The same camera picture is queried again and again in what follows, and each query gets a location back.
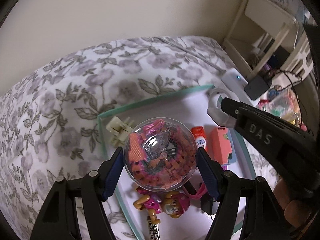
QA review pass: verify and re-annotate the pink kids smartwatch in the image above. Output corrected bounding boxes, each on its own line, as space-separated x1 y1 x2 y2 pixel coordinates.
182 181 208 200

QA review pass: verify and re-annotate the pink blue folding toy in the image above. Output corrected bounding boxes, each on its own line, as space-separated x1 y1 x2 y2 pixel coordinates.
210 127 237 166

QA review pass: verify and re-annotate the pink puppy toy figure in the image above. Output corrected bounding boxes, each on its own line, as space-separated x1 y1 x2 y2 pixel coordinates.
133 186 190 225

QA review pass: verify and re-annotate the red glue tube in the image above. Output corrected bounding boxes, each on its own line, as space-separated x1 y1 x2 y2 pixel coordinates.
191 126 208 151

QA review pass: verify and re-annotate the cream hair claw clip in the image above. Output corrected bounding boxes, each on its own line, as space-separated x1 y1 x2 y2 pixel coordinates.
105 116 135 147

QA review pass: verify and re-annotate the clear ball with pink bands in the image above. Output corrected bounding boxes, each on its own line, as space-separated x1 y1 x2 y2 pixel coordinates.
124 117 197 193

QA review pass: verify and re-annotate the black power adapter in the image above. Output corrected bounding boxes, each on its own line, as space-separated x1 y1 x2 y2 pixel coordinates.
200 193 219 218

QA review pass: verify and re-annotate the person right hand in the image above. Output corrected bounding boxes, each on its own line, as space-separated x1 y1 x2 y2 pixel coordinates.
273 178 318 233

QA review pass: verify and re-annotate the black charger plug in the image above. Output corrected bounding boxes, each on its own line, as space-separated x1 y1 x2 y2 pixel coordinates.
244 75 272 100

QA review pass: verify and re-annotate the teal white box lid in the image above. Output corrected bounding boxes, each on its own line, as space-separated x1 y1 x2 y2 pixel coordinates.
98 86 256 239

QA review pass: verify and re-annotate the white power strip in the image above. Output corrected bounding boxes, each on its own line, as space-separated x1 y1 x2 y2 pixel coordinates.
221 68 259 107

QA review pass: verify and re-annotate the floral grey white blanket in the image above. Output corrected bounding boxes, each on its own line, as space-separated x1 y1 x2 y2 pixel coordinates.
0 36 278 240

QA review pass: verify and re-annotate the cream wooden shelf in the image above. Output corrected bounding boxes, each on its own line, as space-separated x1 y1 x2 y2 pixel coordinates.
222 0 313 80

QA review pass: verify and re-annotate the black cable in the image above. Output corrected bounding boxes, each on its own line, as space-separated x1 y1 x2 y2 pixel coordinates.
265 69 303 91

